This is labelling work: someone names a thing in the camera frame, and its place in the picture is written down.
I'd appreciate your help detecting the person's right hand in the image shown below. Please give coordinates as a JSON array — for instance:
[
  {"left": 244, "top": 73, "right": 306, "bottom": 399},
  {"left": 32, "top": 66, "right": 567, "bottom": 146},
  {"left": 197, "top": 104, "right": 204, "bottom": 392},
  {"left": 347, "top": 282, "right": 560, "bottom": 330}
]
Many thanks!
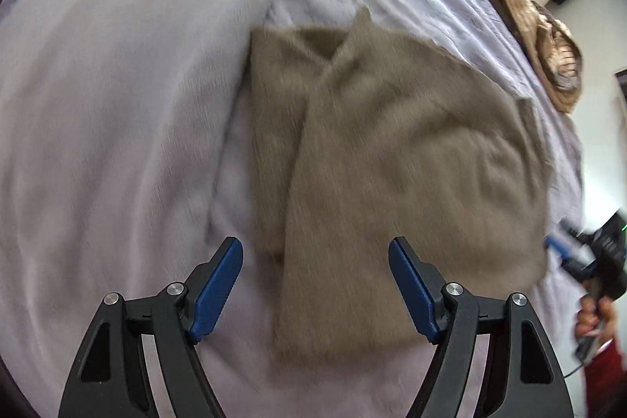
[{"left": 574, "top": 295, "right": 619, "bottom": 341}]

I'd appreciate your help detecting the brown knit sweater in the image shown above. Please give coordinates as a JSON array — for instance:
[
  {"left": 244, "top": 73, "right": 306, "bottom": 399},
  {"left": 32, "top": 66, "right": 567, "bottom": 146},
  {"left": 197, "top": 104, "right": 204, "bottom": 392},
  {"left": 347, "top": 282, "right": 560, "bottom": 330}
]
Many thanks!
[{"left": 250, "top": 5, "right": 552, "bottom": 362}]

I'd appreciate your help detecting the thin black cable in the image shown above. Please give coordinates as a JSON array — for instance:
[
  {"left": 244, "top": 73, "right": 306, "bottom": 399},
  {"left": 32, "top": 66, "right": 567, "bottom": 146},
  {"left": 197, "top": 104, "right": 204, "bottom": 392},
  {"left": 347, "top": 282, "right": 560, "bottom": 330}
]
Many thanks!
[{"left": 562, "top": 356, "right": 591, "bottom": 377}]

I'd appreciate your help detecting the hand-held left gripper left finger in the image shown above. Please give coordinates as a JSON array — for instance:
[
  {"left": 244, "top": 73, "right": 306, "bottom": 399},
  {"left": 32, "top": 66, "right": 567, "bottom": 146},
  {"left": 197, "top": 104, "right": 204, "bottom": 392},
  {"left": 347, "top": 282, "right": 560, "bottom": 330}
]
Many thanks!
[{"left": 58, "top": 236, "right": 244, "bottom": 418}]

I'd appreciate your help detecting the lavender bed blanket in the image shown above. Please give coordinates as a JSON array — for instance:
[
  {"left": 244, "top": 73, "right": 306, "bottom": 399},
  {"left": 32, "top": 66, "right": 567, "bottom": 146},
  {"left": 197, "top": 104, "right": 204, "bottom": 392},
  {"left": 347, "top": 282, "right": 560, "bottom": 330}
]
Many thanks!
[{"left": 0, "top": 0, "right": 589, "bottom": 418}]

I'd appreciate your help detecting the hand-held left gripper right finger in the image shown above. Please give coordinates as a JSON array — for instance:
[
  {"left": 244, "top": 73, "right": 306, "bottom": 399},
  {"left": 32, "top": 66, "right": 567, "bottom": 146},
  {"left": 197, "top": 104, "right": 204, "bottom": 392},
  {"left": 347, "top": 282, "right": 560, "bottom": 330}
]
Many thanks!
[{"left": 388, "top": 236, "right": 574, "bottom": 418}]

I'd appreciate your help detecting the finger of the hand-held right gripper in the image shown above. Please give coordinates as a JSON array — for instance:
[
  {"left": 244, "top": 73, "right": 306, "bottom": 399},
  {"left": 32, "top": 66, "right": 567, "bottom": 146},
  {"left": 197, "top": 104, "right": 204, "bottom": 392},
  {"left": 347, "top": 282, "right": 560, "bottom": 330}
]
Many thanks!
[
  {"left": 544, "top": 227, "right": 589, "bottom": 266},
  {"left": 561, "top": 257, "right": 597, "bottom": 288}
]

